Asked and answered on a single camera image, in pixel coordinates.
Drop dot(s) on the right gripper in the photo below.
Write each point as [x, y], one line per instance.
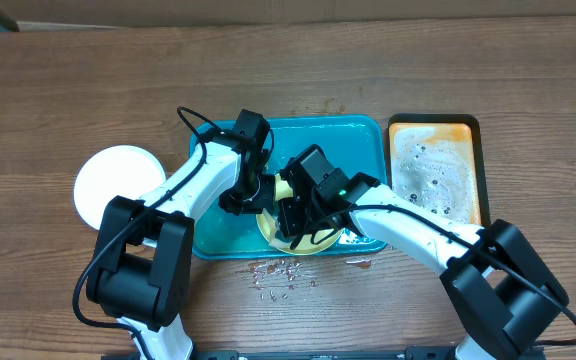
[292, 217]

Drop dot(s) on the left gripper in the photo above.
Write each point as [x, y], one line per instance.
[267, 198]

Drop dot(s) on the yellow-green plate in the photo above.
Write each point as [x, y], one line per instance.
[270, 222]

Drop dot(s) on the white plate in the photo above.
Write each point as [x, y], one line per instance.
[122, 170]

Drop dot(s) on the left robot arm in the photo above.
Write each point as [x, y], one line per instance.
[139, 274]

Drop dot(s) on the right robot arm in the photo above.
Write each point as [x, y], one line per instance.
[502, 291]

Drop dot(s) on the teal plastic serving tray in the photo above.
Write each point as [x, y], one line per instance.
[351, 142]

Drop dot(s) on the black tray with soapy water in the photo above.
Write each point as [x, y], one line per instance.
[436, 162]

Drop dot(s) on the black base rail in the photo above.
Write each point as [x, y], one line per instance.
[410, 353]

